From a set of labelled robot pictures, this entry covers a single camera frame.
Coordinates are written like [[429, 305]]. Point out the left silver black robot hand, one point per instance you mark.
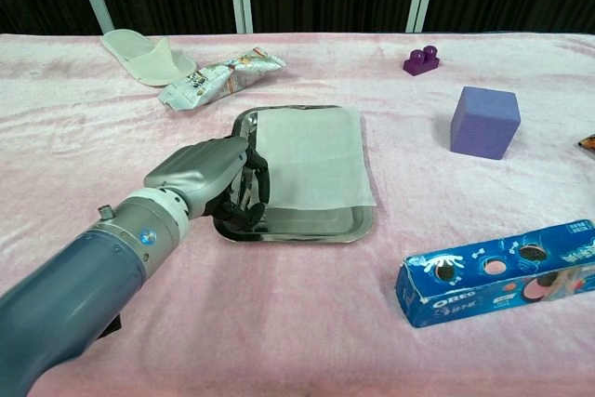
[[200, 169]]

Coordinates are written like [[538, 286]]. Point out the white napkin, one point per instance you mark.
[[316, 160]]

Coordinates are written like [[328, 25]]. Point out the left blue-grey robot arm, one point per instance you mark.
[[83, 276]]

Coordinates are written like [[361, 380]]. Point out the metal tray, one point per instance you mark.
[[307, 225]]

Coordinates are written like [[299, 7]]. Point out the silver snack bag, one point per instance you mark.
[[218, 78]]

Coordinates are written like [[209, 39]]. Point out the white slipper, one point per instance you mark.
[[146, 62]]

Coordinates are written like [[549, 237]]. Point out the pink fleece cloth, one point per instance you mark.
[[297, 322]]

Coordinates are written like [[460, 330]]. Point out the purple toy brick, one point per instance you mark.
[[420, 63]]

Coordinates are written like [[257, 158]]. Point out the purple foam cube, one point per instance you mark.
[[483, 125]]

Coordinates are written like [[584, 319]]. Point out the blue Oreo cookie box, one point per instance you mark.
[[497, 281]]

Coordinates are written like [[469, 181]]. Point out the orange green snack bag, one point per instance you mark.
[[588, 142]]

